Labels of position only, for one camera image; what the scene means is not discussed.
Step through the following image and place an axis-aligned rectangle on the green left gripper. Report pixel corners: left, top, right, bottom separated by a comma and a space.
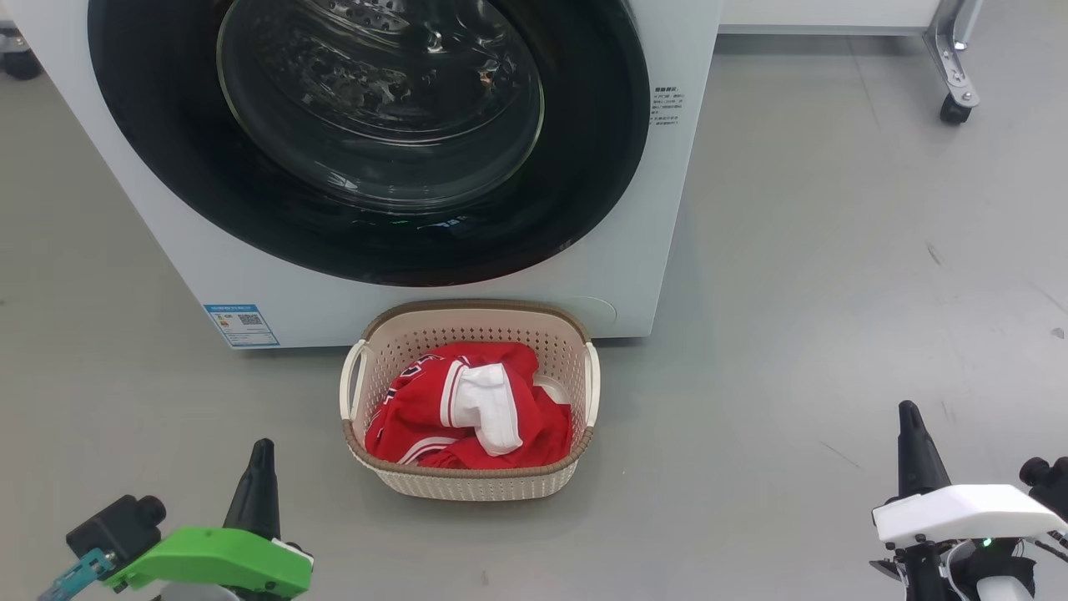
103, 437, 315, 598

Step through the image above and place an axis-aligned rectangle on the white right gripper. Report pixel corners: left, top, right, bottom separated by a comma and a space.
871, 400, 1068, 568

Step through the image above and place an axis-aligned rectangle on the red and white jersey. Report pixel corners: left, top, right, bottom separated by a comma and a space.
364, 340, 574, 471

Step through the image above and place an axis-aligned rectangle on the black-rimmed glass washer door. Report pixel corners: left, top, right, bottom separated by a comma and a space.
87, 0, 652, 290

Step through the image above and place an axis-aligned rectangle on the cream perforated laundry basket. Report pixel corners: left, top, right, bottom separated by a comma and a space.
339, 299, 602, 503

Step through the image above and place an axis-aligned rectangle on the white front-load washing machine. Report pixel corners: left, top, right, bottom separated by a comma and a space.
0, 0, 725, 351

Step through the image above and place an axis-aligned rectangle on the stainless steel washing machine drum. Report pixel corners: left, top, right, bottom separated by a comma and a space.
217, 0, 547, 211

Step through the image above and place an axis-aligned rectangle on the blue energy label sticker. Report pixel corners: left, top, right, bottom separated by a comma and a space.
203, 302, 281, 350

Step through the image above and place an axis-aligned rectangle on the small text sticker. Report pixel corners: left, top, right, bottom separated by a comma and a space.
652, 83, 688, 127

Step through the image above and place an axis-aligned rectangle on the white partition panel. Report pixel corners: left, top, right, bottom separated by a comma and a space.
718, 0, 949, 37

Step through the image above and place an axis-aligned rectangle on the black caster wheel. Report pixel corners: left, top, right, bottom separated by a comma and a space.
0, 29, 44, 83

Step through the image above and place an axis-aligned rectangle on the cable with teal plug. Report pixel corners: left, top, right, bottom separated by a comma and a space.
37, 547, 119, 601

